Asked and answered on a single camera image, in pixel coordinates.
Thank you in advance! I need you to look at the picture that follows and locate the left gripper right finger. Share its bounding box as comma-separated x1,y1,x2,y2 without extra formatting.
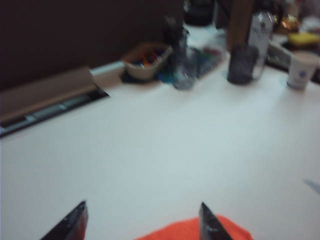
198,201,233,240

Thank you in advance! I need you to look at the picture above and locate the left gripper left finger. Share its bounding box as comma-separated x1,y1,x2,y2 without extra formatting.
39,200,89,240

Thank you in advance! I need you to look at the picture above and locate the orange microfibre cloth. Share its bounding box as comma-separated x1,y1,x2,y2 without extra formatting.
134,214,255,240

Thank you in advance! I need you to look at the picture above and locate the blue flat mat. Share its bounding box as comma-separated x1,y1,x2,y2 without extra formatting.
120,69,176,85

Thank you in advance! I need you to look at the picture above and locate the clear faceted plastic cup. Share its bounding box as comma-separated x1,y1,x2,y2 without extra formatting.
172,43,201,90

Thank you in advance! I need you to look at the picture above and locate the dark textured glass mug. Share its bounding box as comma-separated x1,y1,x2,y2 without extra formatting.
226,44,266,85

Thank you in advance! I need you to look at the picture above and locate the beige paper pulp bowl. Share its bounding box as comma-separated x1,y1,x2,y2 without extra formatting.
120,42,174,80

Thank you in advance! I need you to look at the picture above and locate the white paper cup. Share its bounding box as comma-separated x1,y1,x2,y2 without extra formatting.
286,51,320,90

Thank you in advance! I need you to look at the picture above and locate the brown desk partition panel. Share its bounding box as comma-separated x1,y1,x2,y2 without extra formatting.
0,0,186,94

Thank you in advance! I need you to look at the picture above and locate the brown upright board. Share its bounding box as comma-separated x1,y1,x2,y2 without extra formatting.
226,0,254,51

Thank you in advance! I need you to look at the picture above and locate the yellow flat object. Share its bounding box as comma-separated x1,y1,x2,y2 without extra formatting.
287,32,320,48

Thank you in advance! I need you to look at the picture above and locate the beige cable tray flap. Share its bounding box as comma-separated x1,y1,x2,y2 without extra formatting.
0,66,111,138

